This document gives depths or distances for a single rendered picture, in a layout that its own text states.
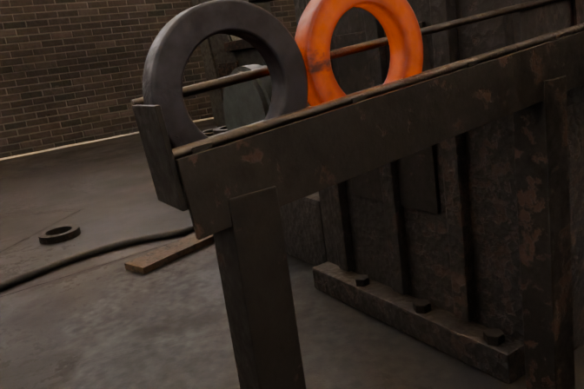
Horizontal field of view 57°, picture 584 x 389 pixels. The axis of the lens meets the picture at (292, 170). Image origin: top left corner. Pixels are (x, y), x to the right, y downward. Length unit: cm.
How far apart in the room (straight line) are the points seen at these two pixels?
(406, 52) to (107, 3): 629
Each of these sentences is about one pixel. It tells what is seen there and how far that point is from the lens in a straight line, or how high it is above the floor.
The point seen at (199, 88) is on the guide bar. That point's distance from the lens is 64.
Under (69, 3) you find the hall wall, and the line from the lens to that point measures 681.
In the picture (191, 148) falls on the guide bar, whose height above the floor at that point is 63.
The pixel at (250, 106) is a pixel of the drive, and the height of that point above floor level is 53.
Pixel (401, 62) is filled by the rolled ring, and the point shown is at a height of 67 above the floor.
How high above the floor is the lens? 70
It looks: 12 degrees down
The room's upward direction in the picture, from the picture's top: 8 degrees counter-clockwise
